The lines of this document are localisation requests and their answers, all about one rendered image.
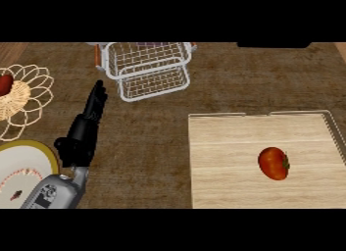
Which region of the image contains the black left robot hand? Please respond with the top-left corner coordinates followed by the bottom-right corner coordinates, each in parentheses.
top-left (52, 79), bottom-right (108, 169)

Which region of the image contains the pale wooden tray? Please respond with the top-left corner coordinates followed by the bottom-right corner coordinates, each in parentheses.
top-left (186, 110), bottom-right (346, 210)

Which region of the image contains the red tomato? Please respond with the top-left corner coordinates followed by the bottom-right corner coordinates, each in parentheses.
top-left (256, 146), bottom-right (291, 181)

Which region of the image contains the white plate with gold rim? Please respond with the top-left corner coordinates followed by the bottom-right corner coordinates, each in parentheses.
top-left (0, 139), bottom-right (61, 210)

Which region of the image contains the red bell pepper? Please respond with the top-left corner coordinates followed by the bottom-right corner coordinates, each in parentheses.
top-left (0, 74), bottom-right (15, 98)

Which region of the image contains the white wire tiered basket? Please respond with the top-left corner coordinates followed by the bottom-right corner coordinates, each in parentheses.
top-left (86, 42), bottom-right (198, 103)

